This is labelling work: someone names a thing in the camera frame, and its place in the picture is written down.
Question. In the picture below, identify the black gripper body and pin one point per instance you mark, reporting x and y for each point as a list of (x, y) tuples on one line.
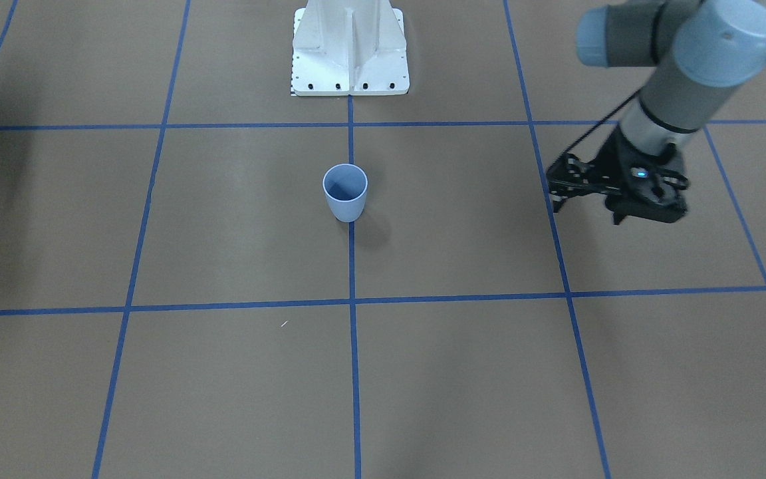
[(612, 161)]

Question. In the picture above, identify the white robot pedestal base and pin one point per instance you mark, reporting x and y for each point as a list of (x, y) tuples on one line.
[(345, 48)]

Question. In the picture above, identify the blue plastic cup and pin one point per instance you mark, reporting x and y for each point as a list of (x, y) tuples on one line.
[(345, 187)]

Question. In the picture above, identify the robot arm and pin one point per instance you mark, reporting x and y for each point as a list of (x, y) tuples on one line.
[(701, 53)]

